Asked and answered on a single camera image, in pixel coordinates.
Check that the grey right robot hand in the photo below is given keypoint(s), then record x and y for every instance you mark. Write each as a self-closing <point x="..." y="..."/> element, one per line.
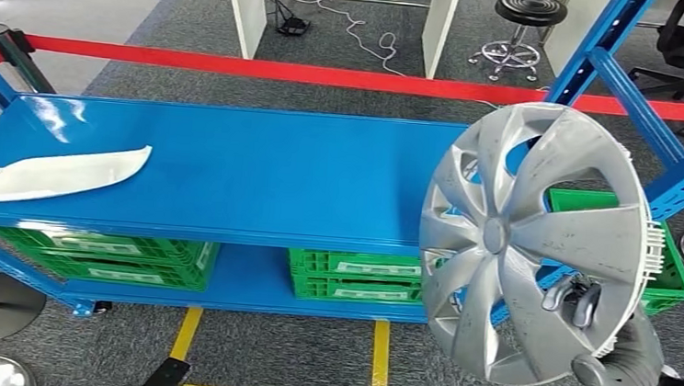
<point x="586" y="308"/>

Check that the blue metal shelf rack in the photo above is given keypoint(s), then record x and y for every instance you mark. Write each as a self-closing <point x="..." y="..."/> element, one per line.
<point x="228" y="164"/>

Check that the black seat chrome stool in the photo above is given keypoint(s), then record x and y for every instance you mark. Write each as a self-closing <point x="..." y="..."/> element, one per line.
<point x="530" y="8"/>

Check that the black left wrist bracket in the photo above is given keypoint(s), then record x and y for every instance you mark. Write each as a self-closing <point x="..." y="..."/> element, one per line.
<point x="162" y="379"/>

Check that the white curved plastic part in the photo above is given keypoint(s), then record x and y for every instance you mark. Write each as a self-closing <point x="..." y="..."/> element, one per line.
<point x="56" y="175"/>

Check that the green plastic crate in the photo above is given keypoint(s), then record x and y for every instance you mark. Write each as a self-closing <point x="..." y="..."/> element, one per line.
<point x="579" y="201"/>
<point x="322" y="289"/>
<point x="128" y="274"/>
<point x="130" y="247"/>
<point x="324" y="262"/>

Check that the white cabinet panel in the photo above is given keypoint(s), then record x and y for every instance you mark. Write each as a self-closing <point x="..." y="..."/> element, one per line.
<point x="575" y="27"/>

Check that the silver wheel hubcap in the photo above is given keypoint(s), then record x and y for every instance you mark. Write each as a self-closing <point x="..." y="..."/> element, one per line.
<point x="559" y="233"/>

